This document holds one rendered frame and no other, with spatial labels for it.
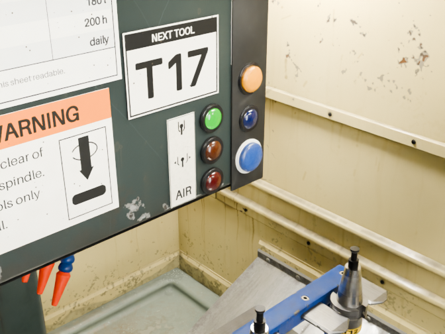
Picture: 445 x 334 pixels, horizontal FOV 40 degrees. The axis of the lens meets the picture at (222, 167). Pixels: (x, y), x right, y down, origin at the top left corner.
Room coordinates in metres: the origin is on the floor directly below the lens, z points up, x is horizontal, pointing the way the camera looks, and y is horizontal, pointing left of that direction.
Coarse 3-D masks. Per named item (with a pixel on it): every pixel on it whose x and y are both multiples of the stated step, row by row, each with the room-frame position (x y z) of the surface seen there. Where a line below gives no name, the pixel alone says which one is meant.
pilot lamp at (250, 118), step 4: (248, 112) 0.55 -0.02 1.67; (252, 112) 0.55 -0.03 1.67; (256, 112) 0.55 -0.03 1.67; (244, 116) 0.54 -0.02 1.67; (248, 116) 0.54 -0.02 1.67; (252, 116) 0.55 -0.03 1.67; (256, 116) 0.55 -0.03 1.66; (244, 120) 0.54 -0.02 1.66; (248, 120) 0.54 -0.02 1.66; (252, 120) 0.55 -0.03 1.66; (256, 120) 0.55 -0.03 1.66; (244, 124) 0.54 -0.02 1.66; (248, 124) 0.54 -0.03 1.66; (252, 124) 0.55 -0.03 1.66; (248, 128) 0.55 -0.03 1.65
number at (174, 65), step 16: (176, 48) 0.49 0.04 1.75; (192, 48) 0.50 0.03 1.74; (208, 48) 0.52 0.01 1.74; (176, 64) 0.49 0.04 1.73; (192, 64) 0.50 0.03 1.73; (208, 64) 0.52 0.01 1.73; (176, 80) 0.49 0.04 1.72; (192, 80) 0.50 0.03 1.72; (208, 80) 0.52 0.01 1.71; (176, 96) 0.49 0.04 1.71
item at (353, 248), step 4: (352, 248) 0.83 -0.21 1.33; (356, 248) 0.83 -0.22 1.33; (352, 252) 0.83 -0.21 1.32; (356, 252) 0.82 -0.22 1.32; (352, 256) 0.83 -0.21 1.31; (356, 256) 0.83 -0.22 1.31; (348, 260) 0.83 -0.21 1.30; (352, 260) 0.83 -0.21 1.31; (356, 260) 0.83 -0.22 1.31; (348, 264) 0.83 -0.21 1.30; (352, 264) 0.82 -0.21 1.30; (356, 264) 0.82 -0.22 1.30; (352, 268) 0.82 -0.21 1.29; (356, 268) 0.82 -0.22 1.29
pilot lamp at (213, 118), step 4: (212, 112) 0.51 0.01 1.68; (216, 112) 0.52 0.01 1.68; (220, 112) 0.52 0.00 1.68; (208, 116) 0.51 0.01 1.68; (212, 116) 0.51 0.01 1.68; (216, 116) 0.52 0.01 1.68; (220, 116) 0.52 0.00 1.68; (208, 120) 0.51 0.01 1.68; (212, 120) 0.51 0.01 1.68; (216, 120) 0.51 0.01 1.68; (220, 120) 0.52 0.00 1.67; (208, 124) 0.51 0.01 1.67; (212, 124) 0.51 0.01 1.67; (216, 124) 0.52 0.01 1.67; (208, 128) 0.51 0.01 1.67; (212, 128) 0.51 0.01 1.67
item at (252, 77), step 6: (252, 66) 0.55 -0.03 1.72; (246, 72) 0.54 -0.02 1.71; (252, 72) 0.54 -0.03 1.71; (258, 72) 0.55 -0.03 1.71; (246, 78) 0.54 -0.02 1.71; (252, 78) 0.54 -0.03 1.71; (258, 78) 0.55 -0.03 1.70; (246, 84) 0.54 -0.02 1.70; (252, 84) 0.54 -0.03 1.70; (258, 84) 0.55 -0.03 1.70; (246, 90) 0.54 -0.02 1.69; (252, 90) 0.55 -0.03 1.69
